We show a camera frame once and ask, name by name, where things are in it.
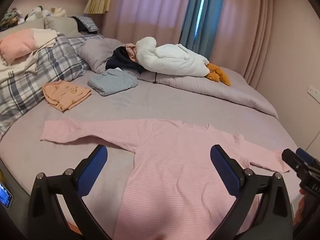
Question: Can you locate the folded orange bear-print garment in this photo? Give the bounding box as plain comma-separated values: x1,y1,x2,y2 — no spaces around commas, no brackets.
42,79,92,112

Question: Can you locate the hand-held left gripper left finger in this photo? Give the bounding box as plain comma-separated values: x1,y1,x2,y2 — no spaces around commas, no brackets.
27,144,108,240

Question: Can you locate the folded blue-grey garment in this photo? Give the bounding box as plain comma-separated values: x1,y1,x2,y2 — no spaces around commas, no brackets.
87,69,138,97

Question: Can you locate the leafy patterned plush toy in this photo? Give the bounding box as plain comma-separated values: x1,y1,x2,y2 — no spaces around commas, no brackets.
0,7,23,30

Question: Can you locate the grey plaid quilt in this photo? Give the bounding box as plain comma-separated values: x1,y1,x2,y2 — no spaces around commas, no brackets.
0,34,105,135

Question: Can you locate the black and white plush toy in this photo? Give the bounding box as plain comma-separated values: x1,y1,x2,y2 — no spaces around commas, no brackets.
25,6,43,22

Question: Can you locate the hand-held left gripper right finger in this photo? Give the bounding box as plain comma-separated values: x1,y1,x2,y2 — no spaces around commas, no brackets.
210,144,294,240

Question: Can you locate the pink curtain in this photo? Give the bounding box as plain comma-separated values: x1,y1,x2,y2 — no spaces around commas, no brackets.
210,0,275,90
101,0,195,47

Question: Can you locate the cream blanket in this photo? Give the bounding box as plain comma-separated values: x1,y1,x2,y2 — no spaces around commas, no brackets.
0,28,60,83

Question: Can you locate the dark striped cloth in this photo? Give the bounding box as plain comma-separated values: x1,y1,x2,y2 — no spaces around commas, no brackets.
71,16,100,33

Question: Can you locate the pink pillow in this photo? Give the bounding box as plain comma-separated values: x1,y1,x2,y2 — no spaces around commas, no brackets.
0,29,38,64

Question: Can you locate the grey pillow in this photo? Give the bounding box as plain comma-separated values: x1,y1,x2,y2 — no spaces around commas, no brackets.
44,16,84,37
0,17,45,39

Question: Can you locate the beige plush toy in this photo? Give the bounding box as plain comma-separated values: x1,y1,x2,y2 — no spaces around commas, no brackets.
51,6,67,17

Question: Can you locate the grey quilted duvet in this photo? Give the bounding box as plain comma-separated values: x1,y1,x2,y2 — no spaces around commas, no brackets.
77,38,279,120

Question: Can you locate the blue curtain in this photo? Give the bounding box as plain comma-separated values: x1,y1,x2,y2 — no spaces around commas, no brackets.
179,0,235,60

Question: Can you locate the pink striped long-sleeve shirt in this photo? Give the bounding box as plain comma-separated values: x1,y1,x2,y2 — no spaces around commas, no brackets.
40,118,290,240

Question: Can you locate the small device with screen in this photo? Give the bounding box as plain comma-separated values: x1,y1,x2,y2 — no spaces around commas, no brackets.
0,180,13,208

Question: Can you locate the navy garment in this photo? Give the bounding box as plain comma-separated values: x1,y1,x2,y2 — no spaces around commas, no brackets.
105,46,145,75

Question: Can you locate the crumpled pink garment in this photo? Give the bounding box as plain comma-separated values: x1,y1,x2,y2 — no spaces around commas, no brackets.
125,43,139,62

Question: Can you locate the bed with lilac sheet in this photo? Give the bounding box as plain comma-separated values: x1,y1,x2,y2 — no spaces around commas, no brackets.
0,67,310,240

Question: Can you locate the white goose plush toy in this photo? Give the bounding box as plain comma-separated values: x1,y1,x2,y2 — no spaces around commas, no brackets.
136,37,232,87

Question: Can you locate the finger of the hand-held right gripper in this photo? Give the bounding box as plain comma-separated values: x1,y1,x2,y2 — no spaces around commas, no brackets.
296,148,315,165
282,149,307,174

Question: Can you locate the white wall socket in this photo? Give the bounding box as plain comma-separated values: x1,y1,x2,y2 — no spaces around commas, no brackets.
307,84,320,100

